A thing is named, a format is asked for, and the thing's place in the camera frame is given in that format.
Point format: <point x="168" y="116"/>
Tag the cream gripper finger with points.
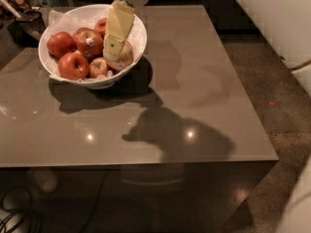
<point x="119" y="23"/>

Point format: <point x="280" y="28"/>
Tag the yellowish red apple with sticker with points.
<point x="125" y="58"/>

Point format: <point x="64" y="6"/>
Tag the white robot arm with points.
<point x="280" y="93"/>

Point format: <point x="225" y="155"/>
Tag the red apple back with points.
<point x="100" y="27"/>

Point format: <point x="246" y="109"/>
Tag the red apple centre with sticker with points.
<point x="88" y="42"/>

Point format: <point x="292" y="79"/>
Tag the small red apple front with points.
<point x="97" y="67"/>

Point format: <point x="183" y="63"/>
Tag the white bowl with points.
<point x="94" y="81"/>

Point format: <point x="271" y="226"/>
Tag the red apple far left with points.
<point x="60" y="44"/>

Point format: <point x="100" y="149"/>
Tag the red apple front left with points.
<point x="73" y="66"/>

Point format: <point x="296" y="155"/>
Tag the white paper liner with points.
<point x="64" y="20"/>

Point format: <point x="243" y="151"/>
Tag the dark bag on left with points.
<point x="30" y="21"/>

